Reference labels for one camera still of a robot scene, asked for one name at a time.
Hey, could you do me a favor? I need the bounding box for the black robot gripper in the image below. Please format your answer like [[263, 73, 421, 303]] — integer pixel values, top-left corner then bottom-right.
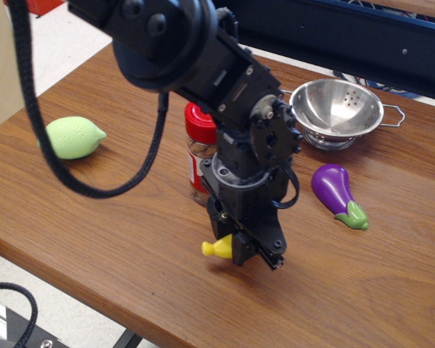
[[200, 156, 287, 270]]

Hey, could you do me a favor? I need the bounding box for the yellow toy banana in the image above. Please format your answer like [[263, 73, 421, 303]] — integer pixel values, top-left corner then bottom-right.
[[202, 234, 233, 259]]

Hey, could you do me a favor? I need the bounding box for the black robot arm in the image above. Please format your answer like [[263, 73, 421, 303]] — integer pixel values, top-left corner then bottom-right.
[[68, 1, 302, 269]]

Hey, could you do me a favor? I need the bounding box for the steel colander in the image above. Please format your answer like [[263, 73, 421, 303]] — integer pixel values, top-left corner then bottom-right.
[[289, 78, 405, 151]]

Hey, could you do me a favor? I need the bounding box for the purple toy eggplant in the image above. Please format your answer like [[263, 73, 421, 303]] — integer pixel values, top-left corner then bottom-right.
[[311, 164, 369, 231]]

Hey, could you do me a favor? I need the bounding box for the red-lidded spice jar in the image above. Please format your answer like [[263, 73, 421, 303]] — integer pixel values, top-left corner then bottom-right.
[[184, 102, 217, 205]]

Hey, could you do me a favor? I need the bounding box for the green toy lime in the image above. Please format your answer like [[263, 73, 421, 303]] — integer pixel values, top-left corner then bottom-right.
[[46, 116, 107, 160]]

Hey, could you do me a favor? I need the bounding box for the light wooden panel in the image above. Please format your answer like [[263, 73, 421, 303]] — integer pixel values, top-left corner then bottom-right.
[[0, 1, 25, 125]]

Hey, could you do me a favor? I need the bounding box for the red crate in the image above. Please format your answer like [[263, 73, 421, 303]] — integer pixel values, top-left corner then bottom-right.
[[26, 0, 63, 16]]

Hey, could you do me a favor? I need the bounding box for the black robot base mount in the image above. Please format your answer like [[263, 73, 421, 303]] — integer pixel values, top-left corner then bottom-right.
[[0, 306, 72, 348]]

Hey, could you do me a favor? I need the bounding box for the black metal frame rail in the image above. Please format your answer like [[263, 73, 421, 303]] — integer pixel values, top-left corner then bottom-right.
[[214, 1, 435, 99]]

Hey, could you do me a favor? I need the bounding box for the black braided cable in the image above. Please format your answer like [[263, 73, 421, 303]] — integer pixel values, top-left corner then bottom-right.
[[7, 0, 170, 199]]

